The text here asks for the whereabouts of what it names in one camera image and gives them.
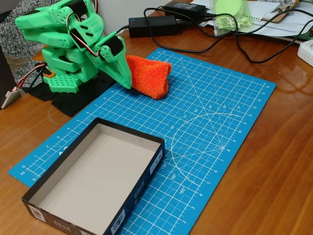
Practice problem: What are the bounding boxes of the long looping black cable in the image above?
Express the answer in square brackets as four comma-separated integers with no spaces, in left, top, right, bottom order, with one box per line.
[143,7,313,53]

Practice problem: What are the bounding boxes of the silver binder clip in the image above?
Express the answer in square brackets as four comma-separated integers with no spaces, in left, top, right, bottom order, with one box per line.
[272,1,298,13]

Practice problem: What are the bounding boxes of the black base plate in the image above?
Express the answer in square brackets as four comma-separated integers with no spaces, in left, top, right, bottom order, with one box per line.
[28,70,118,118]

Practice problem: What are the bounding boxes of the red and black wires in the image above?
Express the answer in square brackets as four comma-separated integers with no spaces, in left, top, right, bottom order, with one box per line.
[14,62,49,93]

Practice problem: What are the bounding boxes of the green transparent plastic container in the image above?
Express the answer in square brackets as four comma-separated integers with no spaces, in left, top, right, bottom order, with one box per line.
[211,0,254,37]

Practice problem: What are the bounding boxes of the blue cutting mat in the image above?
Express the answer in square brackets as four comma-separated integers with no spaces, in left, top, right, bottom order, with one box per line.
[8,47,277,235]

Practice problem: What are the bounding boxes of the thin black supply cable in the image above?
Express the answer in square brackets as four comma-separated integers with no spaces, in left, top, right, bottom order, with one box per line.
[114,24,130,35]

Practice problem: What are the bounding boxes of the cardboard box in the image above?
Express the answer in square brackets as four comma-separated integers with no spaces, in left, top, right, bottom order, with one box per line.
[21,117,166,235]

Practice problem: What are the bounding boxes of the white plastic device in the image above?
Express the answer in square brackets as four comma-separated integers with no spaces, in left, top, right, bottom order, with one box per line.
[297,39,313,68]

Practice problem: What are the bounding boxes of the light green round sheet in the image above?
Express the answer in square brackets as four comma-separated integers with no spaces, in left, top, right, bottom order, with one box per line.
[214,0,243,16]

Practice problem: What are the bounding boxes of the grey patterned fabric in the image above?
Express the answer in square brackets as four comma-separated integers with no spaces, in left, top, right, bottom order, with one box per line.
[0,0,49,85]

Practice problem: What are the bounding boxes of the orange fuzzy sock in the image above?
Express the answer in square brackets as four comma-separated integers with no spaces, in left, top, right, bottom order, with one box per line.
[125,55,172,100]

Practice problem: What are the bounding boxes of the slim black power adapter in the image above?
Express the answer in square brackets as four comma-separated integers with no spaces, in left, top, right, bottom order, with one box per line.
[162,1,207,16]

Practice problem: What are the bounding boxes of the black power cord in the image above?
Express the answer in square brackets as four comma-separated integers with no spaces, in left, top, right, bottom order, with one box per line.
[180,19,313,64]

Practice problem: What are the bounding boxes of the large black power adapter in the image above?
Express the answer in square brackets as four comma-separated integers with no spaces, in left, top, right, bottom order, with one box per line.
[128,15,183,39]

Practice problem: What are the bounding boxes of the white paper sheets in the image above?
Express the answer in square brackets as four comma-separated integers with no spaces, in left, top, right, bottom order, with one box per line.
[190,0,313,45]

